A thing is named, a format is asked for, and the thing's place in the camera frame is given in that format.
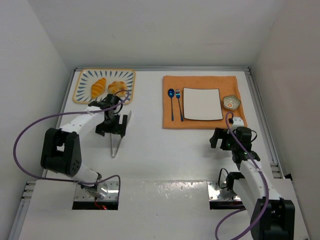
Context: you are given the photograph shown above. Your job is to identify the silver metal tongs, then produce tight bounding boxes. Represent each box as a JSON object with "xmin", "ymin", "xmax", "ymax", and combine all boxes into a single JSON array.
[{"xmin": 110, "ymin": 110, "xmax": 132, "ymax": 158}]

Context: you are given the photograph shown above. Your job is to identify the orange striped croissant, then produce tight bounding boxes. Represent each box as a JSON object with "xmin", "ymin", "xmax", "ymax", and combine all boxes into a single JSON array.
[{"xmin": 91, "ymin": 77, "xmax": 107, "ymax": 99}]

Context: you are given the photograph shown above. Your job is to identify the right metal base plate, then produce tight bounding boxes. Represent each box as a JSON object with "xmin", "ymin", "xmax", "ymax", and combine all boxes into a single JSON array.
[{"xmin": 207, "ymin": 181, "xmax": 241, "ymax": 202}]

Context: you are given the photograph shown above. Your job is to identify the blue patterned rectangular tray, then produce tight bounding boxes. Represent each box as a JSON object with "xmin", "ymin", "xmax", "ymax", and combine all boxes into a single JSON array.
[{"xmin": 72, "ymin": 68, "xmax": 136, "ymax": 105}]

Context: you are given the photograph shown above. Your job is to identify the metal base plate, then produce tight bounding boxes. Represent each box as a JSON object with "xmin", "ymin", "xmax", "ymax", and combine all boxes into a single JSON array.
[
  {"xmin": 74, "ymin": 180, "xmax": 120, "ymax": 202},
  {"xmin": 207, "ymin": 181, "xmax": 241, "ymax": 202}
]

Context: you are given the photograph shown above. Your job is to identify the round golden bread roll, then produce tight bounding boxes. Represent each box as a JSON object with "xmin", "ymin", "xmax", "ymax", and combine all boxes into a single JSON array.
[{"xmin": 107, "ymin": 81, "xmax": 128, "ymax": 98}]

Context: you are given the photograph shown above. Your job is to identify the blue metal spoon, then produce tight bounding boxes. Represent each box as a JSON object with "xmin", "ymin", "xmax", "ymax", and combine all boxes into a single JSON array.
[{"xmin": 167, "ymin": 88, "xmax": 175, "ymax": 121}]

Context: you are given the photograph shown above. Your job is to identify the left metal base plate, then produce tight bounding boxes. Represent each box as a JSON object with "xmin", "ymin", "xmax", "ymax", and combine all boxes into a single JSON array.
[{"xmin": 74, "ymin": 180, "xmax": 120, "ymax": 202}]

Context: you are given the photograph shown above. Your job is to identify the small floral sauce dish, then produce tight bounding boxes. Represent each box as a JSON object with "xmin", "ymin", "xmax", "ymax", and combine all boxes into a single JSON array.
[{"xmin": 222, "ymin": 94, "xmax": 242, "ymax": 111}]

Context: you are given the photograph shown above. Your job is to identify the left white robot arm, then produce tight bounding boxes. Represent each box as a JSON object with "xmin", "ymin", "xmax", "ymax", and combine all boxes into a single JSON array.
[{"xmin": 40, "ymin": 93, "xmax": 128, "ymax": 200}]

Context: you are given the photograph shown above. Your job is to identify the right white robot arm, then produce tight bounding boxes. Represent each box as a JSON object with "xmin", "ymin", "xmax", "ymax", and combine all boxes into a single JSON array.
[{"xmin": 209, "ymin": 126, "xmax": 295, "ymax": 240}]

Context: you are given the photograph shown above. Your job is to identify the white square plate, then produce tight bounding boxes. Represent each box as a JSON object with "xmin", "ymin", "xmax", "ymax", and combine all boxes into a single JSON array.
[{"xmin": 183, "ymin": 87, "xmax": 223, "ymax": 121}]

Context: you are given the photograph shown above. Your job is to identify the blue metal fork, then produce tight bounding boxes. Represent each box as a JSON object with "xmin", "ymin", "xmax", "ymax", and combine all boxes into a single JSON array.
[{"xmin": 175, "ymin": 89, "xmax": 184, "ymax": 122}]

